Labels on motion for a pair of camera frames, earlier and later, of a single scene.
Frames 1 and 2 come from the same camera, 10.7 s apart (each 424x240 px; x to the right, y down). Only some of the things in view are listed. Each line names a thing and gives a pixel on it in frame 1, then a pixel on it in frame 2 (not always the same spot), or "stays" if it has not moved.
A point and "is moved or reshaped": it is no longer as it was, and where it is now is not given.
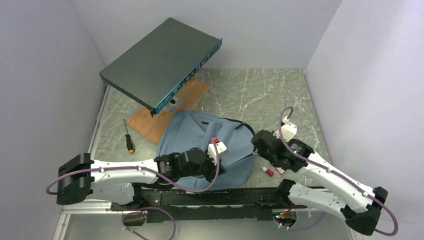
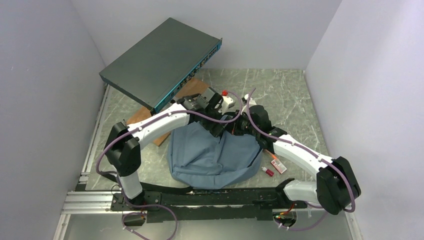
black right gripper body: (271, 158) → (242, 125)
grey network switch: (152, 70) stays
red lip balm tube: (268, 171) stays
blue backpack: (191, 129) is moved or reshaped
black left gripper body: (209, 169) → (213, 126)
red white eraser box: (280, 169) stays
